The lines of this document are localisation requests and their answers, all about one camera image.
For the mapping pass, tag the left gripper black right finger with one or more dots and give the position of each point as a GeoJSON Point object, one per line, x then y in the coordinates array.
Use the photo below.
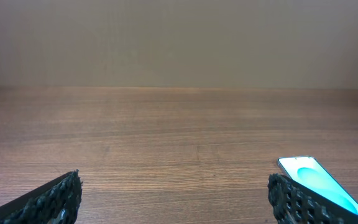
{"type": "Point", "coordinates": [295, 203]}

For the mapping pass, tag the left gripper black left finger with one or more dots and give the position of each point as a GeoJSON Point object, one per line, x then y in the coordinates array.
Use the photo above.
{"type": "Point", "coordinates": [57, 201]}

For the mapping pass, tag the blue Galaxy smartphone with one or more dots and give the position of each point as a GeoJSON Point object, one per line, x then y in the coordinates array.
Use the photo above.
{"type": "Point", "coordinates": [307, 171]}

